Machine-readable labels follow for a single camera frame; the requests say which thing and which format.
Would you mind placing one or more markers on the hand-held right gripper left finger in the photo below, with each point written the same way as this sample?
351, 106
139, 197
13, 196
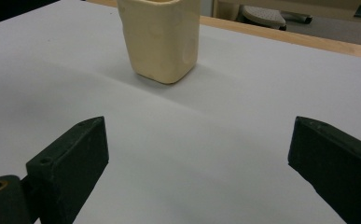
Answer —
69, 168

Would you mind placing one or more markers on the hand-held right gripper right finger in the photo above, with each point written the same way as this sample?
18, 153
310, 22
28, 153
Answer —
336, 165

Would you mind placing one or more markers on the cream square cup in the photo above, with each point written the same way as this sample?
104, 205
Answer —
159, 40

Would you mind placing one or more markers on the white paper sheet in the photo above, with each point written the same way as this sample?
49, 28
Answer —
200, 130

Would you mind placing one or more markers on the foot pedal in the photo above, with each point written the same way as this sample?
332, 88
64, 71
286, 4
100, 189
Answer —
262, 15

